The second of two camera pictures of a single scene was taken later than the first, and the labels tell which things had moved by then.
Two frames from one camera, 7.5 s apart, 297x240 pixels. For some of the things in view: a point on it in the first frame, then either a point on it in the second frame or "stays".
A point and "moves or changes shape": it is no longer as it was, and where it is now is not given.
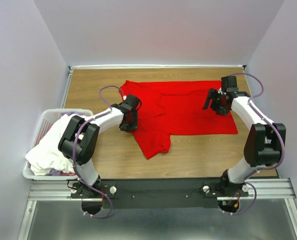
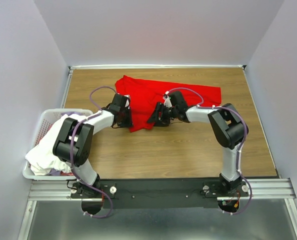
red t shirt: x=174 y=108 moves or changes shape
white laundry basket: x=47 y=117 stays
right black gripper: x=212 y=94 -> x=162 y=121
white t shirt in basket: x=45 y=156 stays
